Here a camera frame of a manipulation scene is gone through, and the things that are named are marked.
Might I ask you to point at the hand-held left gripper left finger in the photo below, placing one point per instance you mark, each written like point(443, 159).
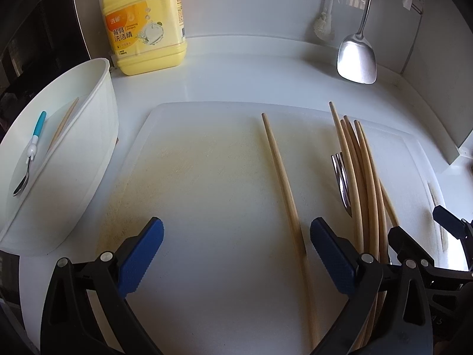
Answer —
point(142, 255)

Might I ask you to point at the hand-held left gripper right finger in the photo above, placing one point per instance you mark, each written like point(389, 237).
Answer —
point(332, 255)

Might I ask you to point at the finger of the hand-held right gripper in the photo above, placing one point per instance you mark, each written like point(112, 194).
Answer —
point(452, 223)
point(406, 244)

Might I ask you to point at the white round plastic basin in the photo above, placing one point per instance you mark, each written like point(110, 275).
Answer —
point(74, 177)

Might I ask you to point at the metal fork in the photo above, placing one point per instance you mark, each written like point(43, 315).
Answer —
point(342, 181)

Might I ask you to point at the white plastic cutting board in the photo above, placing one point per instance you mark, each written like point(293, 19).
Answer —
point(207, 177)

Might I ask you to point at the hanging metal spatula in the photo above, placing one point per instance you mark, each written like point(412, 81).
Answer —
point(356, 59)

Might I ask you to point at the yellow dish soap pump bottle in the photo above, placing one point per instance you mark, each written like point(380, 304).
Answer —
point(147, 33)

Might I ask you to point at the hanging white dish brush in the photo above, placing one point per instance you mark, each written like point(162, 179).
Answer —
point(323, 22)

